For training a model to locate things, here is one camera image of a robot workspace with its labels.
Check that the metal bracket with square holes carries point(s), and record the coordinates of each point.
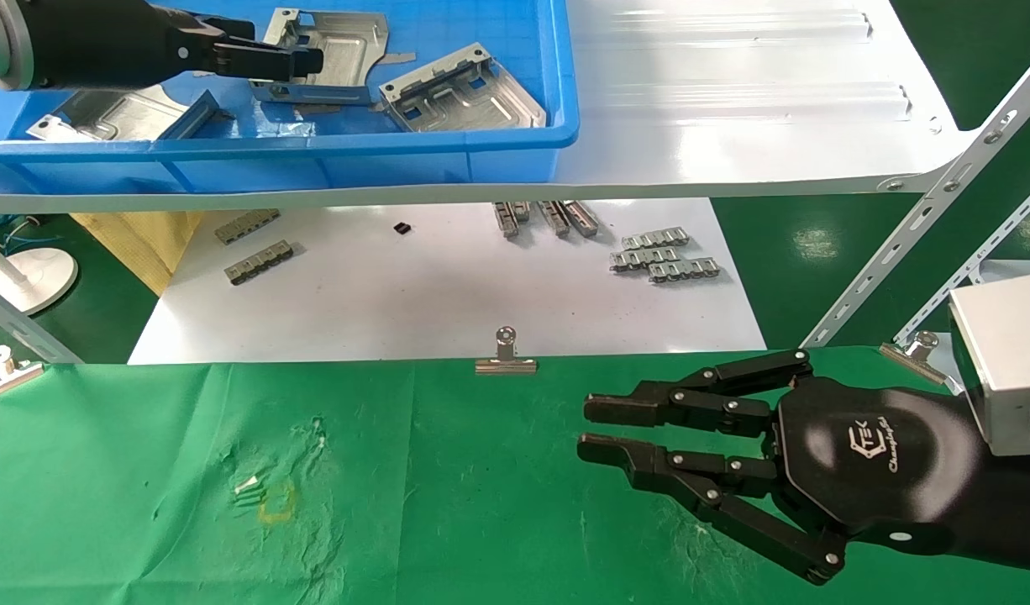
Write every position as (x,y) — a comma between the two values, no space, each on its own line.
(473,97)

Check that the small metal connector strip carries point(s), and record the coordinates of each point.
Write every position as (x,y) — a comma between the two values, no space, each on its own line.
(522,211)
(685,270)
(507,220)
(655,239)
(259,262)
(246,226)
(554,218)
(637,259)
(580,218)

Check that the metal bracket with corner holes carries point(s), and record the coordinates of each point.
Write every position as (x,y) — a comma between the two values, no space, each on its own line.
(347,46)

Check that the grey slotted angle bar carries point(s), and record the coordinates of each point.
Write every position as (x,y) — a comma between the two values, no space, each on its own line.
(28,332)

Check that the blue plastic bin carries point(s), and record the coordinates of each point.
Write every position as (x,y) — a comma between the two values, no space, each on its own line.
(439,168)

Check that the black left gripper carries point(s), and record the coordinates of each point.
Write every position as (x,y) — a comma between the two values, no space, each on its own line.
(103,42)

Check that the white slotted angle bar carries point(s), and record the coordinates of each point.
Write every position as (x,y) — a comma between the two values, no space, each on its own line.
(977,265)
(918,220)

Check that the silver binder clip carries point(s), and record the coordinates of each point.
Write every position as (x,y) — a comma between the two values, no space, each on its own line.
(507,365)
(910,360)
(11,382)

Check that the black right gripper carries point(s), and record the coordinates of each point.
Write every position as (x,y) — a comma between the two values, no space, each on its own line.
(885,462)

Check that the white round stand base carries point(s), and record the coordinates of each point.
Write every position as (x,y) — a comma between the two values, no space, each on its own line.
(36,277)

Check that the white metal shelf board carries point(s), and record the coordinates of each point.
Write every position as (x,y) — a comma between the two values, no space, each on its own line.
(733,126)

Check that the yellow plastic bag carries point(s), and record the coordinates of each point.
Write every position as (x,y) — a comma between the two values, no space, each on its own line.
(137,244)

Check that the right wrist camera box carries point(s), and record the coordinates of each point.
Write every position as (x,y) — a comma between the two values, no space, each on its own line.
(1006,361)

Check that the metal bracket with curved cutout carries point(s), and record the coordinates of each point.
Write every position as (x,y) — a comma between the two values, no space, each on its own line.
(137,113)

